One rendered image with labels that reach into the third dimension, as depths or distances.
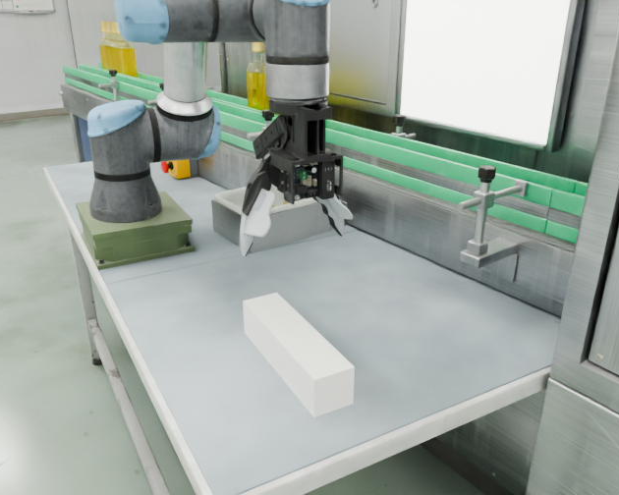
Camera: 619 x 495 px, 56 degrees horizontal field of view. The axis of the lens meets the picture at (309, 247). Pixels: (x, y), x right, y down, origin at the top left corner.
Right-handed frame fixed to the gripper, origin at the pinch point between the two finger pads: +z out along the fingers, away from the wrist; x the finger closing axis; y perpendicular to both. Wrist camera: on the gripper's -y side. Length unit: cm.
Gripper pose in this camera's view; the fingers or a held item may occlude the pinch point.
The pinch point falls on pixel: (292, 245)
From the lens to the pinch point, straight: 79.8
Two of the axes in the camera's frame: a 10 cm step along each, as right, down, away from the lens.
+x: 8.8, -1.9, 4.4
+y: 4.8, 3.5, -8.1
